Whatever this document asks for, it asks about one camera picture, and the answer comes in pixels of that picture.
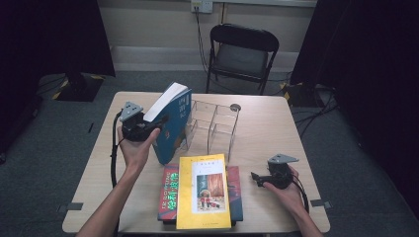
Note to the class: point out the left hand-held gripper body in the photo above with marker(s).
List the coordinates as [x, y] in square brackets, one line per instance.
[133, 126]

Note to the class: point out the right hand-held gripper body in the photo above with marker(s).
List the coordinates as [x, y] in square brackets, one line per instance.
[280, 176]

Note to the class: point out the blue book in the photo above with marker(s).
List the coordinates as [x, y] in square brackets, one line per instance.
[174, 131]

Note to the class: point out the clear acrylic book rack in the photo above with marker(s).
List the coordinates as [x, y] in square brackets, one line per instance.
[219, 126]

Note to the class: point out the yellow book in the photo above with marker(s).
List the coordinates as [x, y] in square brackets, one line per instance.
[202, 194]

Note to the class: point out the red book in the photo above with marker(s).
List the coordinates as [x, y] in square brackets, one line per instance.
[168, 194]

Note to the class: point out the person's right hand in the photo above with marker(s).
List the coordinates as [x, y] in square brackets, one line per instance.
[288, 197]

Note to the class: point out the person's left hand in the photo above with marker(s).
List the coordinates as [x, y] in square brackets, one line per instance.
[136, 153]

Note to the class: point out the grey tape strip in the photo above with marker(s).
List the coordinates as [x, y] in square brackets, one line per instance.
[70, 207]
[321, 203]

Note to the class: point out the black stand base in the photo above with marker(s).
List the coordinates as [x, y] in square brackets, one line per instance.
[79, 87]
[299, 94]

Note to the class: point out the black folding chair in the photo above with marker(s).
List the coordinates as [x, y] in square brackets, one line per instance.
[242, 59]

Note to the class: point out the black curtain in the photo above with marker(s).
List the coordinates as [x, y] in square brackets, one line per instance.
[49, 49]
[369, 65]

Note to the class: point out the white wall socket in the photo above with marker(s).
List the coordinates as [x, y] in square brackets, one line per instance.
[201, 6]

